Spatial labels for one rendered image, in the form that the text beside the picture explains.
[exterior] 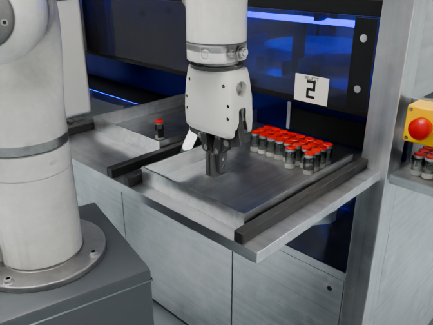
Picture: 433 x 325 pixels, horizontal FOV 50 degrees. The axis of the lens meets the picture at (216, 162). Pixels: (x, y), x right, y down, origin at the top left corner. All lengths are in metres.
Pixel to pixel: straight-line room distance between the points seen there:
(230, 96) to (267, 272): 0.77
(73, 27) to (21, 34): 1.01
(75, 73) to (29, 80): 0.91
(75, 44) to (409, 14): 1.02
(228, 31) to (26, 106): 0.27
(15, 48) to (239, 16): 0.28
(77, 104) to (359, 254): 1.00
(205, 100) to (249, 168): 0.33
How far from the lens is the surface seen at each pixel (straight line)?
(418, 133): 0.91
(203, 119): 0.68
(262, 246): 0.71
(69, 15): 1.55
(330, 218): 1.07
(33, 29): 0.57
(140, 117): 1.30
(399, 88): 0.95
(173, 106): 1.37
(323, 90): 1.02
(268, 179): 0.91
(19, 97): 0.64
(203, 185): 0.89
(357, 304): 1.19
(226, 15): 0.62
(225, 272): 1.44
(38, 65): 0.69
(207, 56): 0.63
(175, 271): 1.65
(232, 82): 0.63
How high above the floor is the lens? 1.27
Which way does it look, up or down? 23 degrees down
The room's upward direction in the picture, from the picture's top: straight up
